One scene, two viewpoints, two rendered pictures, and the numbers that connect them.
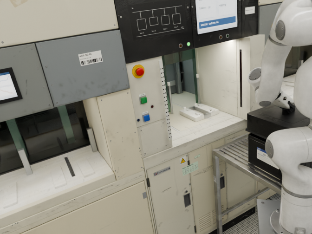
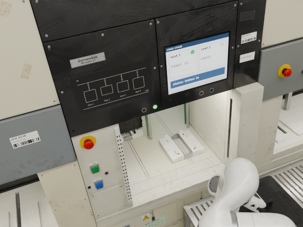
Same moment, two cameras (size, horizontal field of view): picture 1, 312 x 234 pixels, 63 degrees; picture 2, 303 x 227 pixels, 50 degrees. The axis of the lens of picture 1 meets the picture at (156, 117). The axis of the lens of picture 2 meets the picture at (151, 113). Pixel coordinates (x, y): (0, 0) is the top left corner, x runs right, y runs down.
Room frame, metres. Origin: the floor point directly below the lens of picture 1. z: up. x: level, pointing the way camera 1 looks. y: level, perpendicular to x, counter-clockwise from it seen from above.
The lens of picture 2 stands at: (0.25, -0.35, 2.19)
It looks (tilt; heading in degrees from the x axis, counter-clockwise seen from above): 35 degrees down; 7
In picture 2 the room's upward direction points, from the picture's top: 6 degrees counter-clockwise
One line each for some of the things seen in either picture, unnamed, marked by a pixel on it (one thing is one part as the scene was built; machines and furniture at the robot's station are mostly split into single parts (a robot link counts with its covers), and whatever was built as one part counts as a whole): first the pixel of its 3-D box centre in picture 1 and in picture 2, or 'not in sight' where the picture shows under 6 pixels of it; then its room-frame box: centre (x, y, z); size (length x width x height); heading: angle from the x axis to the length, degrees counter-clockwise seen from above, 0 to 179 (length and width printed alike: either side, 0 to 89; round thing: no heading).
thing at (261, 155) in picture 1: (286, 149); not in sight; (1.16, -0.66, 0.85); 0.28 x 0.28 x 0.17; 24
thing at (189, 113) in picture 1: (198, 111); (181, 144); (1.76, -0.32, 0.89); 0.22 x 0.21 x 0.04; 25
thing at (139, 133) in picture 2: not in sight; (123, 129); (1.94, 0.06, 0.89); 0.22 x 0.21 x 0.04; 25
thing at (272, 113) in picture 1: (288, 119); (262, 213); (1.16, -0.66, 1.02); 0.29 x 0.29 x 0.13; 24
